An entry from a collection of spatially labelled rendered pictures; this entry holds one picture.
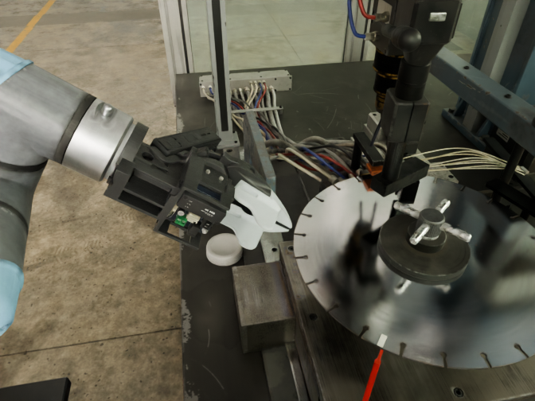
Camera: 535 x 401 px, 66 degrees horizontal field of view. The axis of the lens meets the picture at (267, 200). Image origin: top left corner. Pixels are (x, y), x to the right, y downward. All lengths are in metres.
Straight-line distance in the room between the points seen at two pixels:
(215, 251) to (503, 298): 0.48
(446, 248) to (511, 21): 0.72
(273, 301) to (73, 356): 1.14
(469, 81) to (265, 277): 0.48
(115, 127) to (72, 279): 1.53
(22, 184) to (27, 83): 0.10
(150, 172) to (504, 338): 0.40
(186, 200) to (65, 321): 1.41
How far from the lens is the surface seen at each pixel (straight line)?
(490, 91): 0.78
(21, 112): 0.43
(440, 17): 0.46
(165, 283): 1.78
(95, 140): 0.42
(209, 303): 0.74
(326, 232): 0.56
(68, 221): 2.21
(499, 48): 1.18
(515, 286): 0.57
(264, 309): 0.63
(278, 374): 0.65
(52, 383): 0.73
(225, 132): 1.10
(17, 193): 0.46
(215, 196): 0.42
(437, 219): 0.53
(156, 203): 0.42
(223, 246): 0.80
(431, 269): 0.53
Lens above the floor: 1.33
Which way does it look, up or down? 39 degrees down
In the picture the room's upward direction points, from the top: straight up
